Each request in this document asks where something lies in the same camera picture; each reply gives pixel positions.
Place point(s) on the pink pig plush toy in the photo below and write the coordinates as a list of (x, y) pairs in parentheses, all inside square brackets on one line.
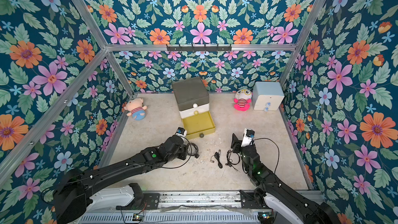
[(136, 109)]

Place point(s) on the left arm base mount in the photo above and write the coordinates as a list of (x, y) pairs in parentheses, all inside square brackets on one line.
[(139, 200)]

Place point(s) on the three-tier colored drawer cabinet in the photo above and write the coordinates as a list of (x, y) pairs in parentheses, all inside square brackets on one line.
[(191, 96)]

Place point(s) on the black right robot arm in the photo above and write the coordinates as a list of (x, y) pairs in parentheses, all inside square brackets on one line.
[(272, 192)]

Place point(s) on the black wired earphones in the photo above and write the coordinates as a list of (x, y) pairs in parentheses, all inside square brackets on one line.
[(193, 150), (216, 158), (230, 162)]

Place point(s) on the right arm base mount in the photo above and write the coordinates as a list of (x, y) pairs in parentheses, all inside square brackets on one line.
[(253, 199)]

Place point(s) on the white blue mini drawer cabinet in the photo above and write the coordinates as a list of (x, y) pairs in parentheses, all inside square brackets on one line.
[(267, 96)]

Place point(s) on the pink white plush toy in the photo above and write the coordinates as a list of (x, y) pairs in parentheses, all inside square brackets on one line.
[(242, 99)]

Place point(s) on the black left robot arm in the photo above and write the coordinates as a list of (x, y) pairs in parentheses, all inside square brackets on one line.
[(71, 197)]

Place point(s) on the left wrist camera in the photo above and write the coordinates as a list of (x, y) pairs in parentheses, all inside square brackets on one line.
[(181, 132)]

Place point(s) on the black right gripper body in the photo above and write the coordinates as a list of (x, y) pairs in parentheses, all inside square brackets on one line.
[(238, 144)]

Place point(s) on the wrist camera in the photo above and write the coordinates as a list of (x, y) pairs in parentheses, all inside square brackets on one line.
[(181, 132), (248, 137)]

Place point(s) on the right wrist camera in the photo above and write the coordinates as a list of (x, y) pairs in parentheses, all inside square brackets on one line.
[(248, 137)]

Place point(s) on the black hook rail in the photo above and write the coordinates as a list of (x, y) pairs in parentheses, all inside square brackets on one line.
[(195, 48)]

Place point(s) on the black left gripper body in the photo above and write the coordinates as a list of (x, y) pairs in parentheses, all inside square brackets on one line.
[(181, 153)]

